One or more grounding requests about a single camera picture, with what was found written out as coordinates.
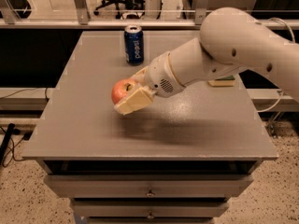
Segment top drawer metal knob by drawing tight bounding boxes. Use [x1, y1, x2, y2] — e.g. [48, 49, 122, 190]
[146, 188, 155, 198]

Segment red yellow apple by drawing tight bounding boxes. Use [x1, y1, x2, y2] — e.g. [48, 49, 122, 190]
[111, 78, 137, 105]

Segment yellow green sponge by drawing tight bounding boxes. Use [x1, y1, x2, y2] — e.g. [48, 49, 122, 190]
[208, 76, 235, 87]

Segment black floor cable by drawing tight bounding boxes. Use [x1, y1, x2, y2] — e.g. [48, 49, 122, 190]
[0, 123, 32, 169]

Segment grey drawer cabinet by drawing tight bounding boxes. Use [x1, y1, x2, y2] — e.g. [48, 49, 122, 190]
[23, 31, 278, 224]

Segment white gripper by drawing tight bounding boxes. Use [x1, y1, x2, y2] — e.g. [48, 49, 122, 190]
[114, 51, 185, 115]

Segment drawer metal knob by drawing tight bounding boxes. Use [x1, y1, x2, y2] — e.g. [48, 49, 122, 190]
[146, 188, 155, 198]
[147, 212, 155, 219]

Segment lower drawer metal knob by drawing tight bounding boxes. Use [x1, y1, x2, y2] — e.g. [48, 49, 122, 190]
[147, 212, 155, 219]

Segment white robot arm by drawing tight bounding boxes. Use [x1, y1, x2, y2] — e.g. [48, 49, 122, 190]
[113, 7, 299, 115]

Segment blue pepsi can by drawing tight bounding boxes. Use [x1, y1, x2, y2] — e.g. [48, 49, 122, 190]
[124, 25, 144, 66]

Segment metal railing frame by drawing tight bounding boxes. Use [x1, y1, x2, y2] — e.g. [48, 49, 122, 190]
[0, 0, 298, 30]

